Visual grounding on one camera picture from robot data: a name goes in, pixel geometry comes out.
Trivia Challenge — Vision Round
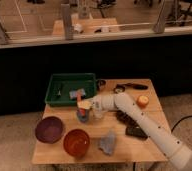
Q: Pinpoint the red orange pepper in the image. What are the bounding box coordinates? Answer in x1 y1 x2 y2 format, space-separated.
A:
77 92 85 116

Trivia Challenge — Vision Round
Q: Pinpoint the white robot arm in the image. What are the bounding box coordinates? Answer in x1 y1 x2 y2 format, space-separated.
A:
78 92 192 171

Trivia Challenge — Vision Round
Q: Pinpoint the blue plastic cup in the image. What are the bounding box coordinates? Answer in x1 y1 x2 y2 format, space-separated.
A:
76 108 89 123

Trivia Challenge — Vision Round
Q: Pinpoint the white cup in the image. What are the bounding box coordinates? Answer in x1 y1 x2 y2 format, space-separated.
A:
93 109 106 119

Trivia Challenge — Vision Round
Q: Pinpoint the grey sponge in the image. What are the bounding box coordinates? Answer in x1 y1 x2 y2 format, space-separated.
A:
69 89 86 100

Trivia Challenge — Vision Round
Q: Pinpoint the dark small object in tray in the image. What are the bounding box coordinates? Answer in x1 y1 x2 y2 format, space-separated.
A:
56 83 63 97

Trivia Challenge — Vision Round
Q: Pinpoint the green plastic tray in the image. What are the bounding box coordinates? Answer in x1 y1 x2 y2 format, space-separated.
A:
45 73 97 107

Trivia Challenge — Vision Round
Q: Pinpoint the black peeler tool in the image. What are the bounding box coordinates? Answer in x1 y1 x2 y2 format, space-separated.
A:
113 83 148 94

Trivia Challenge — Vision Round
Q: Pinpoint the brown grape bunch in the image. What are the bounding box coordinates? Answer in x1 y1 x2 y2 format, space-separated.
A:
116 111 136 126

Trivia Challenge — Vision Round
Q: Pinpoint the red orange bowl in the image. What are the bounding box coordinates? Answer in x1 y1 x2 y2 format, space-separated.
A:
63 129 90 158

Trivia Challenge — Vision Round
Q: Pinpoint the purple bowl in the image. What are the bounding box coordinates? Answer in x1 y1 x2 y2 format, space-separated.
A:
35 116 64 144

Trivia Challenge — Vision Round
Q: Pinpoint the light blue cloth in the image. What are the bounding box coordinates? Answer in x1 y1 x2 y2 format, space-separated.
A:
98 130 116 155

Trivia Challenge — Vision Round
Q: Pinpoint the black rectangular block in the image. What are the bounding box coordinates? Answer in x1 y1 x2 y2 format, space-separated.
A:
125 127 148 139

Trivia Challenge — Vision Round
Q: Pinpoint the orange apple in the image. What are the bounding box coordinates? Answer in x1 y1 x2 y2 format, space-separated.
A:
136 95 149 108

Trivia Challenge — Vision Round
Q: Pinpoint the background wooden table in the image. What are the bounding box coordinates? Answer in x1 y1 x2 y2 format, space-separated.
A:
52 18 120 36

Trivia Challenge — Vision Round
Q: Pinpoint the small dark ring object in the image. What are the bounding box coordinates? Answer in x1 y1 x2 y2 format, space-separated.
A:
96 79 106 90

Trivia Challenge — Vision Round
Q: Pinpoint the grey metal post middle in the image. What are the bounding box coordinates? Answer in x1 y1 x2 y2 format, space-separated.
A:
61 4 73 40

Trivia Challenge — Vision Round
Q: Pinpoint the black cable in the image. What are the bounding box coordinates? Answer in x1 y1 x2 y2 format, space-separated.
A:
170 115 192 133

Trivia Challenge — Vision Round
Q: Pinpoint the grey metal post right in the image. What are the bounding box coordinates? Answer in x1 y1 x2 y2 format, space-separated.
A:
153 0 174 34

